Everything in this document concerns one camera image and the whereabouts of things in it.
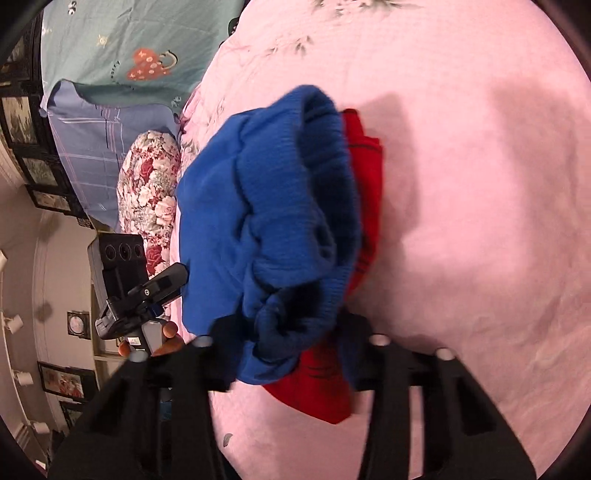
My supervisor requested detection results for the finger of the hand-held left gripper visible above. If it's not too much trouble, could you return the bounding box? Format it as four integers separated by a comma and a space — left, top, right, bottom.
126, 262, 190, 308

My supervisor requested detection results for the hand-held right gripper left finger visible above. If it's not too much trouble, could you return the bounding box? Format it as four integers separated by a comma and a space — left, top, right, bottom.
48, 318, 242, 480

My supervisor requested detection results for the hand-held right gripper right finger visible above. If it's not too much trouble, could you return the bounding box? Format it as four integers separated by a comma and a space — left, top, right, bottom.
337, 314, 537, 480

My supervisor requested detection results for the blue and red sweater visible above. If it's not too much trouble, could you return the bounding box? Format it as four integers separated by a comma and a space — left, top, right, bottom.
174, 84, 385, 426

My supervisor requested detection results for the person's left hand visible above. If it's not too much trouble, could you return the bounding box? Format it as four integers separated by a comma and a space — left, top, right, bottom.
117, 321, 186, 358

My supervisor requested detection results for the red floral pillow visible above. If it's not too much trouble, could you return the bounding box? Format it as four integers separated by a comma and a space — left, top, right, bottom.
115, 130, 182, 278

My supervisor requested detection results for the blue plaid pillow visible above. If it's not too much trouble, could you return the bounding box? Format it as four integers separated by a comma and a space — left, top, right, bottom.
39, 78, 184, 232

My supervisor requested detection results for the pink floral bedsheet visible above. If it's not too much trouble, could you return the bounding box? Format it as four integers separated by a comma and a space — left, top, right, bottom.
159, 0, 591, 480

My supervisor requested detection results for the teal heart print quilt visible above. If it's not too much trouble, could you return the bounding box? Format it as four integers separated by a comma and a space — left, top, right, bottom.
39, 0, 246, 112

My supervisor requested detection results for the small round-picture black frame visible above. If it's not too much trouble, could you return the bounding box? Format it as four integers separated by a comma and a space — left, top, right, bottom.
66, 311, 92, 341

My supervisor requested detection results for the black picture frame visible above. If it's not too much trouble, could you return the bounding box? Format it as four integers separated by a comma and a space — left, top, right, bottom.
38, 361, 97, 401
27, 184, 76, 215
0, 93, 40, 145
59, 401, 88, 431
17, 156, 62, 187

